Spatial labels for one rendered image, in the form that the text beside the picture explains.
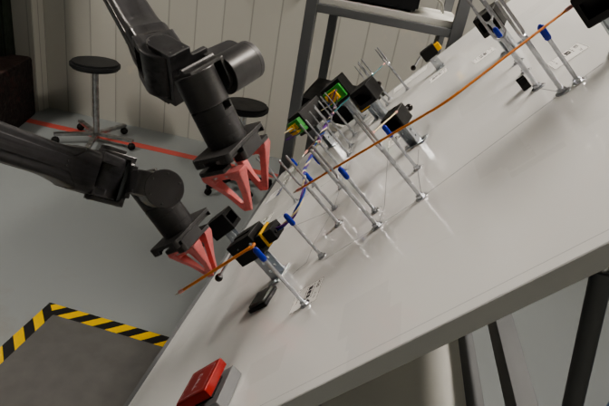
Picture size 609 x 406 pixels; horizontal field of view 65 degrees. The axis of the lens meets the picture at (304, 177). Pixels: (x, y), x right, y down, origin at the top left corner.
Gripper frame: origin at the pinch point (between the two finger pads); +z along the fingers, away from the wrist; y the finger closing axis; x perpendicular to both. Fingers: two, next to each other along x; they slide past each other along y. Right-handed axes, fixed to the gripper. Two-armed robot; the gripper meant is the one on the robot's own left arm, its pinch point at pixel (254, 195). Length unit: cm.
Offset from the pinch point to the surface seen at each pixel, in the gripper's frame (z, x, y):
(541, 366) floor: 179, -10, 122
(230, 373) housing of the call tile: 10.9, -3.4, -22.5
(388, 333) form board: 4.4, -24.9, -22.2
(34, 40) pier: -52, 320, 228
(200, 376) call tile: 9.8, -0.4, -23.9
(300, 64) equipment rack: 2, 32, 89
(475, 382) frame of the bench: 64, -15, 20
